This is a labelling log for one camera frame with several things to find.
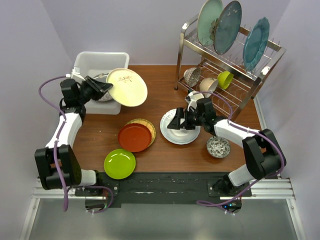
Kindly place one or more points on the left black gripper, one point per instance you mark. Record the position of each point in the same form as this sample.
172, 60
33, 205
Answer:
96, 86

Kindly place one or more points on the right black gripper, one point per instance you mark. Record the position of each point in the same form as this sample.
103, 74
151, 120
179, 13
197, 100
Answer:
175, 123

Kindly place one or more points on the grey reindeer plate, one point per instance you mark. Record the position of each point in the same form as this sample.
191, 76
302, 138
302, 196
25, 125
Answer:
102, 77

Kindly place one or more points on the cream leaf pattern plate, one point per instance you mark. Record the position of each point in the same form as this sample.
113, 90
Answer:
129, 89

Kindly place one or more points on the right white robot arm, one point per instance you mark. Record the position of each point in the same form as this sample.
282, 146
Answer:
262, 153

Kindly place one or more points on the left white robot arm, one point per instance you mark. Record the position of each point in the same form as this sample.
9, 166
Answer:
57, 165

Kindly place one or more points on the white plastic bin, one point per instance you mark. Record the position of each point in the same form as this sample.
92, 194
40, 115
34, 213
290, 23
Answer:
92, 63

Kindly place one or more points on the white blue-rimmed deep plate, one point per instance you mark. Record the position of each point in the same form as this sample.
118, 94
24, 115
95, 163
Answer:
180, 136

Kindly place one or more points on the woven bamboo plate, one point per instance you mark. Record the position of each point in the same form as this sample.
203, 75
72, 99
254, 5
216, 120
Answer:
147, 124

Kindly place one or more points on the black white patterned bowl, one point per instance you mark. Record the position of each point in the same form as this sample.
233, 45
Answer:
218, 147

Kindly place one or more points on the red round plate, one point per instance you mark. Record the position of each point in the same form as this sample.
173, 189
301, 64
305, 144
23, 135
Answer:
134, 137

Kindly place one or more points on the cream bowl in rack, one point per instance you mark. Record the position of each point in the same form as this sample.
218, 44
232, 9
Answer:
208, 85

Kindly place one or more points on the patterned bowl in rack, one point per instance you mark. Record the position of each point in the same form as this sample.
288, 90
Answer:
192, 76

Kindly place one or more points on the lime green bowl in rack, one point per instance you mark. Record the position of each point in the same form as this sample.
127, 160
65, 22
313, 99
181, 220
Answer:
224, 79

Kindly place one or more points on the metal dish rack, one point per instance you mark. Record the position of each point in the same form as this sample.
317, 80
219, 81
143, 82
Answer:
245, 84

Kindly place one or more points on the lime green plate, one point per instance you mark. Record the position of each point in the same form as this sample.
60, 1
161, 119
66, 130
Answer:
119, 164

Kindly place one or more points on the blue-grey speckled plate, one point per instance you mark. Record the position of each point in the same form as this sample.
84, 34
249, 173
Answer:
227, 27

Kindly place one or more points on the teal scalloped plate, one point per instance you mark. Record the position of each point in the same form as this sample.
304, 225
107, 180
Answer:
255, 44

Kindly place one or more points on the mint green plate in rack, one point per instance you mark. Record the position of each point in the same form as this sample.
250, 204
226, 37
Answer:
207, 18

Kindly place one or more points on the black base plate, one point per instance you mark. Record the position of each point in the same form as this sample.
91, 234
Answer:
168, 188

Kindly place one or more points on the aluminium rail frame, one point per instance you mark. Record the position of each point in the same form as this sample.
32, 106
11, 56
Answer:
270, 213

